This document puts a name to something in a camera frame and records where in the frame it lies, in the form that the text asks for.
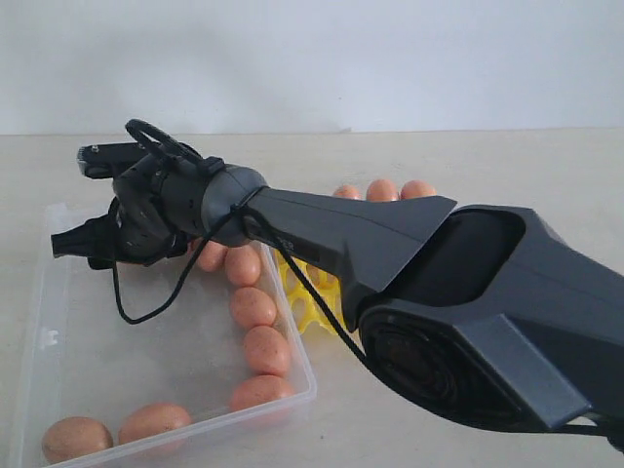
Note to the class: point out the brown egg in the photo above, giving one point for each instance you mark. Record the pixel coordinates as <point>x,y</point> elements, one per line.
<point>211,257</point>
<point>266,351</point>
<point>417,189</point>
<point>382,190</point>
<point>242,266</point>
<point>347,191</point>
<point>73,437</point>
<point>259,390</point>
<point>251,307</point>
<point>151,420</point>

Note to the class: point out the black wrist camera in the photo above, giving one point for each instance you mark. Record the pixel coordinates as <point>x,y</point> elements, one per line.
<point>103,161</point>

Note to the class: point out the clear plastic box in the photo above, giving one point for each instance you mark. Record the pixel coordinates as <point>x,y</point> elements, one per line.
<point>82,359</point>

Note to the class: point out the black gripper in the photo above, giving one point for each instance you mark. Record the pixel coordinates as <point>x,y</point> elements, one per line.
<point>114,237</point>

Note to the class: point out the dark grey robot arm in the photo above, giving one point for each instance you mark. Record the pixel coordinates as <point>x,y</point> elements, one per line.
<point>482,315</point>

